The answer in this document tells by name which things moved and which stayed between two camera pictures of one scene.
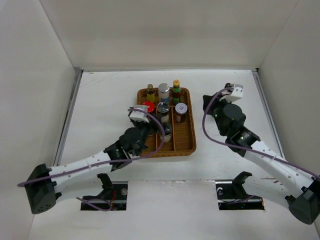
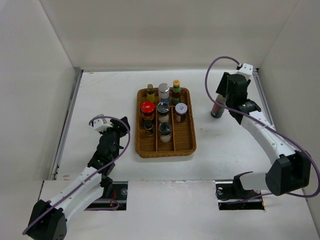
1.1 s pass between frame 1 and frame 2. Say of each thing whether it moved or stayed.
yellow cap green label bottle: stayed
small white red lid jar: stayed
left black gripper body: moved
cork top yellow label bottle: stayed
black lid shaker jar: stayed
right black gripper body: moved
